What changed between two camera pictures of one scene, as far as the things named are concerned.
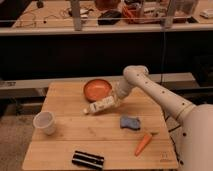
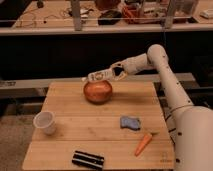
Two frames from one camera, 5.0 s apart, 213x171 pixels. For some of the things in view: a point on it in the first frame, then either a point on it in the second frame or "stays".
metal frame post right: [170, 14] stays
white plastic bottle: [101, 105] → [103, 75]
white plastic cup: [46, 121] stays
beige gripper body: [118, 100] → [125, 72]
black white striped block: [89, 160] stays
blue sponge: [129, 122] stays
